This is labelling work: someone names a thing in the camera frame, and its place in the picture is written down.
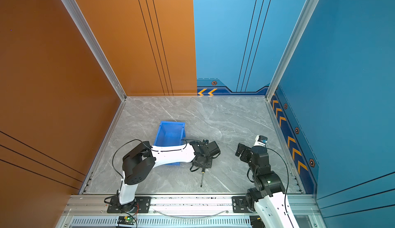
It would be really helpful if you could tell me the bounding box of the black handle screwdriver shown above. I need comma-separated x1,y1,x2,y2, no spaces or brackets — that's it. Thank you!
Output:
200,168,206,187

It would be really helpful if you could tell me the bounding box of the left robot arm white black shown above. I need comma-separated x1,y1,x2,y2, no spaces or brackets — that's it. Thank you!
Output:
117,140,221,205

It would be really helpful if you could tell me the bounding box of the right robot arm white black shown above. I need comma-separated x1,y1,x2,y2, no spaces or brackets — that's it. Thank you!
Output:
235,143,299,228

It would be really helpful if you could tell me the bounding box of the blue plastic bin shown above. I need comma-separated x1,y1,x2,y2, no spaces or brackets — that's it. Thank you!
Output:
152,121,191,168

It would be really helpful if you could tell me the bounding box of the green circuit board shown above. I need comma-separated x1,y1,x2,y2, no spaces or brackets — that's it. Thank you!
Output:
116,216,138,228

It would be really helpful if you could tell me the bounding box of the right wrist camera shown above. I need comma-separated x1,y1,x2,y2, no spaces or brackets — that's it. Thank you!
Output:
254,135,268,147

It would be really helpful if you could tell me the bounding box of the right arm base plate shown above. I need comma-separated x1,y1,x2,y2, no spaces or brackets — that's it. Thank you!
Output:
231,196,255,213

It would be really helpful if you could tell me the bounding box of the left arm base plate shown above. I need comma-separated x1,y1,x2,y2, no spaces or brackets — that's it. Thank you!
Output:
104,195,151,214

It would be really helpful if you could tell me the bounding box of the right aluminium corner post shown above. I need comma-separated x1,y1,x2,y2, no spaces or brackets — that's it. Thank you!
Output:
265,0,319,102

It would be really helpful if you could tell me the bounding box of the aluminium corner post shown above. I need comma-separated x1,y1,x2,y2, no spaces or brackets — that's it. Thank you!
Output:
265,0,319,102
61,0,127,101

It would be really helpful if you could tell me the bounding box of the left aluminium corner post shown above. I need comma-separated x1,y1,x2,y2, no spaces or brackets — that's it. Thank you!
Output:
61,0,127,101

